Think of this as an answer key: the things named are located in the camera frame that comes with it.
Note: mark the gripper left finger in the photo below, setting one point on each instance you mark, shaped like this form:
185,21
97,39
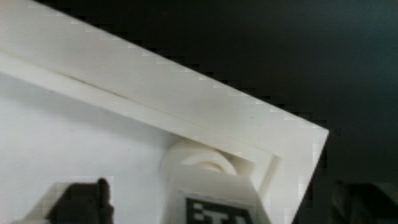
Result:
82,206

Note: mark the white square tabletop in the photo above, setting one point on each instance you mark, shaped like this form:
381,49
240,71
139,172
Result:
100,103

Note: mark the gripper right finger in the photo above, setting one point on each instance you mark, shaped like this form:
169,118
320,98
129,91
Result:
365,203

